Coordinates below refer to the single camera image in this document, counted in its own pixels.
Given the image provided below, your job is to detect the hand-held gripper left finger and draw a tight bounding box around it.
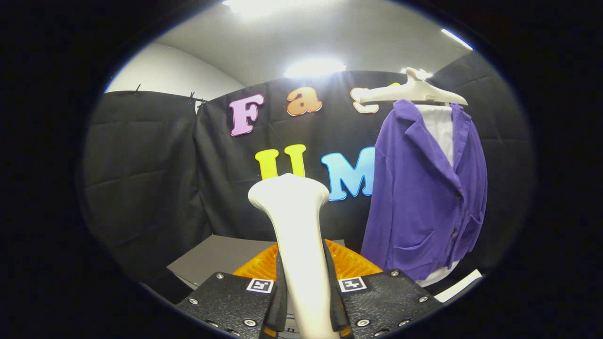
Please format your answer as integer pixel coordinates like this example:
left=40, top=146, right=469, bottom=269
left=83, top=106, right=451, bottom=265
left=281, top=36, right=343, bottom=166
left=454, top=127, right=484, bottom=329
left=175, top=242, right=289, bottom=339

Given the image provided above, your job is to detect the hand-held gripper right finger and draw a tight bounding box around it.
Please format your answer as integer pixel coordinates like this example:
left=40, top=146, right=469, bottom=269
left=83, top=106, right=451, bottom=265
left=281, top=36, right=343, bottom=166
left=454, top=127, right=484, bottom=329
left=323, top=239, right=444, bottom=339

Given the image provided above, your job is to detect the white garment steamer head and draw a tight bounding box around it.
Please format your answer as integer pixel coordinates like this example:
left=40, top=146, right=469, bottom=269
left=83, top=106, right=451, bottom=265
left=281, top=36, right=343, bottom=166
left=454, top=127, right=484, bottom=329
left=248, top=173, right=341, bottom=339

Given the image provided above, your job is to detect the purple corduroy jacket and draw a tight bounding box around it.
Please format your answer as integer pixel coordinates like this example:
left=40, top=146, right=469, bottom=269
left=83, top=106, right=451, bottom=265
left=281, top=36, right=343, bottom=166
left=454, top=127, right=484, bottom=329
left=360, top=99, right=489, bottom=282

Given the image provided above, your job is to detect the white clothes hanger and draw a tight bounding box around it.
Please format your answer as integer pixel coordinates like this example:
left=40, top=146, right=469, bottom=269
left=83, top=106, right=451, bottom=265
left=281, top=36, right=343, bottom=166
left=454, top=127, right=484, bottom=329
left=359, top=67, right=469, bottom=106

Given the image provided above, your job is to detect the grey cabinet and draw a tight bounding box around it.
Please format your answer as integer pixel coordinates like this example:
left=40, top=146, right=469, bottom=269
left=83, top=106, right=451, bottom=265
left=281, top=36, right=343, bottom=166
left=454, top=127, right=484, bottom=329
left=167, top=234, right=346, bottom=291

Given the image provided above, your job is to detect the white paper sheet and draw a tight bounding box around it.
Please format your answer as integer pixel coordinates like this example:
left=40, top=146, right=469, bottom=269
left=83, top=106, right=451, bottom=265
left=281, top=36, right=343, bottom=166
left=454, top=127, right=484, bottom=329
left=433, top=269, right=483, bottom=303

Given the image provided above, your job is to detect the black backdrop cloth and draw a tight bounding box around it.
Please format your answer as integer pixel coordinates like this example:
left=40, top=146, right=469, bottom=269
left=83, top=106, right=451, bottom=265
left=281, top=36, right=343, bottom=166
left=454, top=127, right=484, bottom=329
left=78, top=51, right=538, bottom=302

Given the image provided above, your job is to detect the white ironing form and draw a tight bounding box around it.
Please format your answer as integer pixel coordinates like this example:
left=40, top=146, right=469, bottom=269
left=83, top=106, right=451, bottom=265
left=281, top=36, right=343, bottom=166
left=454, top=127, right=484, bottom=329
left=415, top=104, right=464, bottom=288

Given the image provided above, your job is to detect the ceiling light panel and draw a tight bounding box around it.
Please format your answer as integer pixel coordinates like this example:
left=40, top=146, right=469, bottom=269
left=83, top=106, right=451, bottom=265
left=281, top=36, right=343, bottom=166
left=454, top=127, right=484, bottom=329
left=221, top=0, right=283, bottom=15
left=283, top=59, right=347, bottom=79
left=441, top=28, right=473, bottom=51

